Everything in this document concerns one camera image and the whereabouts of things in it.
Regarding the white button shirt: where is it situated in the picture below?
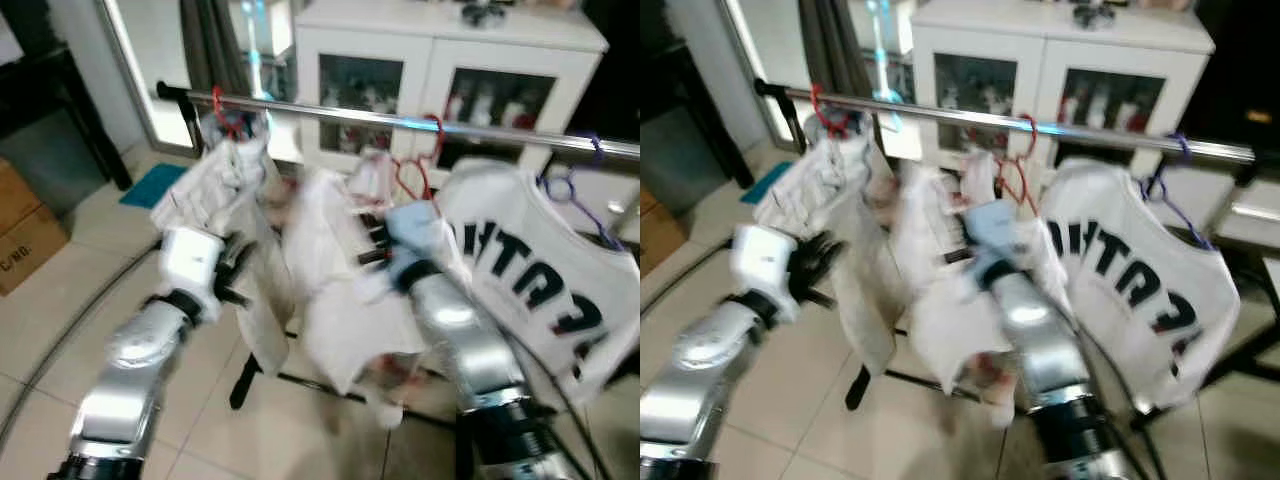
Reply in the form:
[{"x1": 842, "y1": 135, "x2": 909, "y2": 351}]
[
  {"x1": 283, "y1": 165, "x2": 451, "y2": 431},
  {"x1": 893, "y1": 165, "x2": 1061, "y2": 431}
]

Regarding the red plastic clothes hanger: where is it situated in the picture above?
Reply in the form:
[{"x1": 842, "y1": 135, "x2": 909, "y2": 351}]
[
  {"x1": 208, "y1": 85, "x2": 251, "y2": 141},
  {"x1": 808, "y1": 82, "x2": 851, "y2": 139},
  {"x1": 995, "y1": 113, "x2": 1043, "y2": 216},
  {"x1": 390, "y1": 115, "x2": 448, "y2": 201}
]

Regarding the purple clothes hanger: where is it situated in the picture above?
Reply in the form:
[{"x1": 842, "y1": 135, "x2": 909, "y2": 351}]
[
  {"x1": 538, "y1": 133, "x2": 626, "y2": 251},
  {"x1": 1140, "y1": 133, "x2": 1216, "y2": 251}
]

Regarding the white striped garment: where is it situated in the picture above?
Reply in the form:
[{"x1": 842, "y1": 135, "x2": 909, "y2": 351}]
[
  {"x1": 150, "y1": 135, "x2": 301, "y2": 376},
  {"x1": 752, "y1": 135, "x2": 906, "y2": 376}
]

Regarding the plain white T-shirt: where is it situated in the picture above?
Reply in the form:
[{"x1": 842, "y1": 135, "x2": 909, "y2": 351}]
[
  {"x1": 955, "y1": 150, "x2": 1061, "y2": 216},
  {"x1": 345, "y1": 150, "x2": 466, "y2": 231}
]

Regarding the teal floor mat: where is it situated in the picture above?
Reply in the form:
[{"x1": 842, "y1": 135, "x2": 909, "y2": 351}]
[
  {"x1": 120, "y1": 163, "x2": 186, "y2": 209},
  {"x1": 740, "y1": 160, "x2": 791, "y2": 206}
]

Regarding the white T-shirt black lettering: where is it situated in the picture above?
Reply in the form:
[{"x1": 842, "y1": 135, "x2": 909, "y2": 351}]
[
  {"x1": 1040, "y1": 158, "x2": 1241, "y2": 411},
  {"x1": 438, "y1": 160, "x2": 641, "y2": 401}
]

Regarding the dark grey storage box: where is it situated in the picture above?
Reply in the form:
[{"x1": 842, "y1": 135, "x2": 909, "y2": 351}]
[
  {"x1": 0, "y1": 115, "x2": 106, "y2": 211},
  {"x1": 640, "y1": 110, "x2": 721, "y2": 191}
]

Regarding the printed brown cardboard box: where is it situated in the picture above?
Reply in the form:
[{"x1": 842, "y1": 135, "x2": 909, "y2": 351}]
[{"x1": 0, "y1": 205, "x2": 71, "y2": 296}]

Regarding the white framed glass door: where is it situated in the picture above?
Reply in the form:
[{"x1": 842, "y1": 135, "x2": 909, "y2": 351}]
[
  {"x1": 715, "y1": 0, "x2": 831, "y2": 151},
  {"x1": 95, "y1": 0, "x2": 216, "y2": 156}
]

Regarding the dark grey curtain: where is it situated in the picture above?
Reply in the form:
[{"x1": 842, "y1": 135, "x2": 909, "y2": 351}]
[
  {"x1": 800, "y1": 0, "x2": 871, "y2": 91},
  {"x1": 180, "y1": 0, "x2": 251, "y2": 91}
]

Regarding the black metal stand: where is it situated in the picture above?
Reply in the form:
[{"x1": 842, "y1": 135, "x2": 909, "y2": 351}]
[
  {"x1": 640, "y1": 40, "x2": 751, "y2": 191},
  {"x1": 0, "y1": 40, "x2": 131, "y2": 191}
]

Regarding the white glass-door display cabinet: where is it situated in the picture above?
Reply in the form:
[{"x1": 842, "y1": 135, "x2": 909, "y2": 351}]
[
  {"x1": 910, "y1": 0, "x2": 1216, "y2": 171},
  {"x1": 293, "y1": 0, "x2": 611, "y2": 181}
]

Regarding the black television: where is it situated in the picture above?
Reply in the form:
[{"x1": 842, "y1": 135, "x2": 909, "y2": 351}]
[
  {"x1": 585, "y1": 0, "x2": 641, "y2": 141},
  {"x1": 1195, "y1": 0, "x2": 1280, "y2": 151}
]

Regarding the white low cabinet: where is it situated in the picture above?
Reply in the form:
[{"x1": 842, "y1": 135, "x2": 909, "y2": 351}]
[{"x1": 1215, "y1": 160, "x2": 1280, "y2": 251}]

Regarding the pale blue right wrist camera mount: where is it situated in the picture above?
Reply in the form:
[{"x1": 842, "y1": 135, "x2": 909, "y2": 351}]
[
  {"x1": 963, "y1": 200, "x2": 1031, "y2": 291},
  {"x1": 383, "y1": 203, "x2": 446, "y2": 291}
]

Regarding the clothes rack silver rail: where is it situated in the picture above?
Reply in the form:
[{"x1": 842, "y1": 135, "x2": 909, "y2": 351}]
[
  {"x1": 155, "y1": 80, "x2": 641, "y2": 426},
  {"x1": 752, "y1": 76, "x2": 1263, "y2": 411}
]

